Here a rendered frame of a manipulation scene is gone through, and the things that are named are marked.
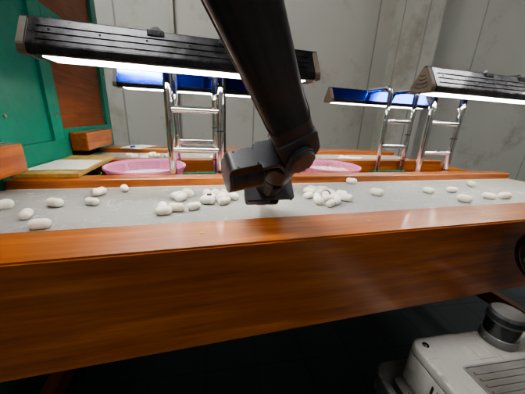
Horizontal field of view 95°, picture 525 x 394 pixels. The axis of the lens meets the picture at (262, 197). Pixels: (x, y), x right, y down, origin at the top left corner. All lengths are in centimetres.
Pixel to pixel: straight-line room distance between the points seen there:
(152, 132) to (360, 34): 225
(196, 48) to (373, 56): 257
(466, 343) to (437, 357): 10
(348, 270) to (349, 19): 272
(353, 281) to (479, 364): 35
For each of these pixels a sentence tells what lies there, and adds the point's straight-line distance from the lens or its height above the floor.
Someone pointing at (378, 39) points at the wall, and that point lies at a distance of 312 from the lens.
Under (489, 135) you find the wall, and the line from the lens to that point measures 417.
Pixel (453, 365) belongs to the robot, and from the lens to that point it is 73.
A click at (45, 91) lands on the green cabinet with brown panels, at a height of 100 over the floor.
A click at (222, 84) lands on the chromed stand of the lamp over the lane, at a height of 104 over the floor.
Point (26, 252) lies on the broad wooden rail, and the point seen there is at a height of 77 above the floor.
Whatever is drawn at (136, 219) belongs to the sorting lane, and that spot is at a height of 74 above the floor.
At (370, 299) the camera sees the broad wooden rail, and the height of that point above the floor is 62.
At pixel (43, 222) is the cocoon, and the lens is 57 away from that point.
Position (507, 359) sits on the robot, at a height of 48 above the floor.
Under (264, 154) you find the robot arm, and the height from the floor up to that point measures 89.
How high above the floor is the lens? 94
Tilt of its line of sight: 18 degrees down
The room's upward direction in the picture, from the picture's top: 3 degrees clockwise
